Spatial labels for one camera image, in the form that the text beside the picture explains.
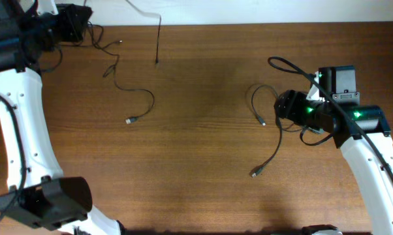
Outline thin black separated cable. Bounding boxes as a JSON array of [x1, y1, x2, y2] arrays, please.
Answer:
[[65, 21, 124, 79]]

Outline black USB cable bundle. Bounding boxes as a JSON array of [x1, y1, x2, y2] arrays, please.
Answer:
[[250, 84, 305, 178]]

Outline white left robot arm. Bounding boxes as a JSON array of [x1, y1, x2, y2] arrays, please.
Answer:
[[0, 1, 126, 234]]

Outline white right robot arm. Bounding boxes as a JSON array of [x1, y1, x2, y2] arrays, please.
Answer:
[[275, 66, 393, 234]]

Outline black base at table edge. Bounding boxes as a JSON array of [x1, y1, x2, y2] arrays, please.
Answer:
[[301, 225, 343, 235]]

